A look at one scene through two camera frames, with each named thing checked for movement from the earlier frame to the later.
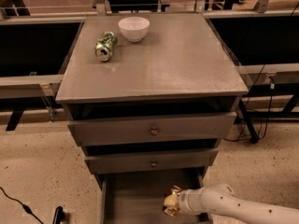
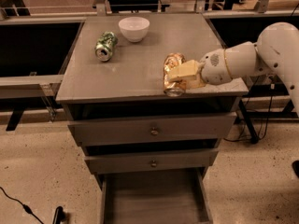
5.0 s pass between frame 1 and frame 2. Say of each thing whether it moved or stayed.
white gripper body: moved
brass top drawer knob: stayed
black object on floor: stayed
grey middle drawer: stayed
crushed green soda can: stayed
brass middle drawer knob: stayed
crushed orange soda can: moved
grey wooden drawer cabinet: stayed
